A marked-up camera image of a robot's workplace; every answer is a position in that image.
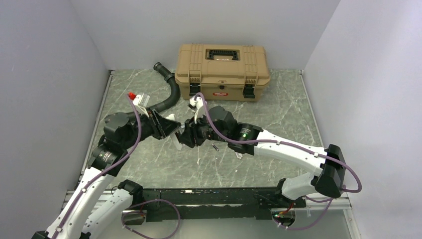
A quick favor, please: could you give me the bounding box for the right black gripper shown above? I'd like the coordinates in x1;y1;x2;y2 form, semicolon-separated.
178;111;229;147

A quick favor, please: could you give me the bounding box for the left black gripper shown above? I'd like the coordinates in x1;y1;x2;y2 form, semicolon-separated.
121;108;181;150

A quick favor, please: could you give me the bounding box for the white AC remote control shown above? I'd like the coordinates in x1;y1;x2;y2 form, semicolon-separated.
166;114;183;151

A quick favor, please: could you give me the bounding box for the white battery cover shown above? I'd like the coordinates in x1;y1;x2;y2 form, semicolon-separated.
235;152;243;159

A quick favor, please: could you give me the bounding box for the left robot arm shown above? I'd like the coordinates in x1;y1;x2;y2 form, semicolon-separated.
33;110;181;239

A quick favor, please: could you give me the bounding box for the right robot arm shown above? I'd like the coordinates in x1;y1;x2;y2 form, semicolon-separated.
178;106;346;207

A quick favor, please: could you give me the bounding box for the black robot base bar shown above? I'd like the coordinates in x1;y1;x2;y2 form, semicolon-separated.
126;187;306;222

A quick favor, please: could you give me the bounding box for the tan plastic toolbox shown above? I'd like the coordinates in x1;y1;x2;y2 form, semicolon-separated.
175;43;271;102

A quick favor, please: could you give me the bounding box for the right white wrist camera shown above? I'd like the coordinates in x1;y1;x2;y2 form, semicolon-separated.
188;96;206;123

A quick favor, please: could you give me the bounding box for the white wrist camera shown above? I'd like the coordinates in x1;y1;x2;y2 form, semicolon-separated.
128;92;150;115
188;96;206;123

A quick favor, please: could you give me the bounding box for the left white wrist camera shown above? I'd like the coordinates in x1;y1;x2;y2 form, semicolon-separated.
128;92;150;115

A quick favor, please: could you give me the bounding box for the black corrugated hose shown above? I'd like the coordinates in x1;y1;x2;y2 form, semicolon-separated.
126;62;181;118

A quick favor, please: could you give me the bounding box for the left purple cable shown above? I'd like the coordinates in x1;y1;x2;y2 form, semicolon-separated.
49;94;181;239

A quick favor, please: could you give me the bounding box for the purple cable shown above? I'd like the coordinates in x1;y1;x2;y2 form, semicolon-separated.
194;93;362;232
49;94;181;239

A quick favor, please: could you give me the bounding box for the aluminium frame rail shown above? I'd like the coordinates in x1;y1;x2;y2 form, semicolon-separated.
61;189;352;214

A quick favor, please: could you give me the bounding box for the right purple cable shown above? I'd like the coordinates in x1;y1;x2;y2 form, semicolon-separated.
194;93;362;232

